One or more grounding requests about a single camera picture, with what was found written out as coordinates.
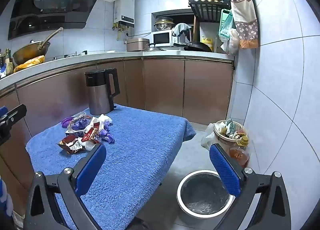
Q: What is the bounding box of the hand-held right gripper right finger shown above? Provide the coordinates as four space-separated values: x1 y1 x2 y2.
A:
209 143 299 230

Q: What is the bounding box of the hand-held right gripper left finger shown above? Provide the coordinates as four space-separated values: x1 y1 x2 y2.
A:
24 142 107 230

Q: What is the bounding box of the red foil wrapper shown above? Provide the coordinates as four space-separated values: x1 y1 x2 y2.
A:
59 135 84 154

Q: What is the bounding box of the red and white wrapper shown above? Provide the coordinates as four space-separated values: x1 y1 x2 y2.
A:
79 125 102 145

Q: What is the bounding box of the white round trash bin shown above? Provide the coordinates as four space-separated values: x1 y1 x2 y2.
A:
177 170 237 218

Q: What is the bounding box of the person's left hand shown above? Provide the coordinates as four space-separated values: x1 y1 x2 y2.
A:
0 175 13 218

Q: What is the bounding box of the cooking oil bottle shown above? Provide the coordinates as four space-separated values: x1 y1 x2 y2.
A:
229 135 250 168

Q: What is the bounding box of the beige waste bucket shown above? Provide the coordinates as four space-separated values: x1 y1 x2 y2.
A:
213 119 248 155

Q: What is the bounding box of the small purple wrapper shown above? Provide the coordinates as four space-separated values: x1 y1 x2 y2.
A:
100 130 115 144

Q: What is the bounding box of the pile of waste in bucket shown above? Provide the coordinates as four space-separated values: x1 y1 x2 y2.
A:
215 118 248 143

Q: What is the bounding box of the purple foil wrapper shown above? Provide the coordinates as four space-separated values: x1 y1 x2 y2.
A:
69 116 93 132

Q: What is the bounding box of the dark glass bottle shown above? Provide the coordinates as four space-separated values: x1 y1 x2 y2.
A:
4 48 13 76

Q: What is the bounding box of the yellow snack bag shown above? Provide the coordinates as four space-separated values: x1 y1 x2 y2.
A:
14 55 45 73

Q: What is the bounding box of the blue towel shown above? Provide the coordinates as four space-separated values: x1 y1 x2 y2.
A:
25 105 197 230

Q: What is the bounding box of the brass wok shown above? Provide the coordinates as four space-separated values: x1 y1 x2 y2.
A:
12 27 64 65

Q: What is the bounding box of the steel electric kettle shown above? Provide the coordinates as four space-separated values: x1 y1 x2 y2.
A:
84 68 120 115

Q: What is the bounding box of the copper kitchen base cabinet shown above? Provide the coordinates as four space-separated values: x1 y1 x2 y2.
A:
0 50 237 195

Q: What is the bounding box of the black glass range hood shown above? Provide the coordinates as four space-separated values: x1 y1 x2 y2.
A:
7 0 109 41

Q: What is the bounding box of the black frying pan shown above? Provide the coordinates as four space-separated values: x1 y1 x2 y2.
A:
174 41 213 53

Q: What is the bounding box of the yellow bottle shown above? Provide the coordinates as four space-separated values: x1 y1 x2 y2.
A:
202 36 214 51

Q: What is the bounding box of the brown rice cooker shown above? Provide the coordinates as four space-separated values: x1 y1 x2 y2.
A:
126 38 150 52

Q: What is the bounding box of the hanging white plastic bag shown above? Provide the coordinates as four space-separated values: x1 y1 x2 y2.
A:
221 29 240 55

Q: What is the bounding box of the pan with glass lid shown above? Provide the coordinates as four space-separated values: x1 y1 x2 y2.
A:
142 43 164 52

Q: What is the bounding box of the green plastic bag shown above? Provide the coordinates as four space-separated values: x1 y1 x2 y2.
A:
219 9 235 43

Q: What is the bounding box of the white microwave oven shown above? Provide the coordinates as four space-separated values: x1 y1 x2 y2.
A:
152 30 175 47

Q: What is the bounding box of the light blue cloth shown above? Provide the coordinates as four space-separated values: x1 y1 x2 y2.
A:
172 23 192 37

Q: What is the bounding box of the white water heater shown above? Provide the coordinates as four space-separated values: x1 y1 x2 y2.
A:
114 0 135 27

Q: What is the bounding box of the patterned hanging apron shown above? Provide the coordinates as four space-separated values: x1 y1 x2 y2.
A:
230 0 258 49

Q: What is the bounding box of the black kitchen rack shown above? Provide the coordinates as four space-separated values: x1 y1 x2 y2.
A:
185 0 232 43

